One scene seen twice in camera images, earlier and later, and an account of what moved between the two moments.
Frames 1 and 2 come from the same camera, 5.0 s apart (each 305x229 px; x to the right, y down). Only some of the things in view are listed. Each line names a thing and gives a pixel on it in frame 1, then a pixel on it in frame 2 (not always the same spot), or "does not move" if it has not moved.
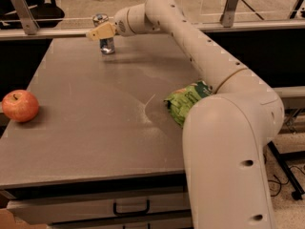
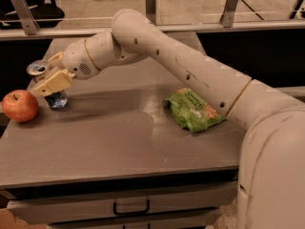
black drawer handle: (114, 205) does not move
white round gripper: (121, 23) → (76, 61)
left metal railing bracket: (29, 22) does not move
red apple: (20, 105) does not move
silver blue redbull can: (107, 45) → (41, 72)
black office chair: (47, 14) does not move
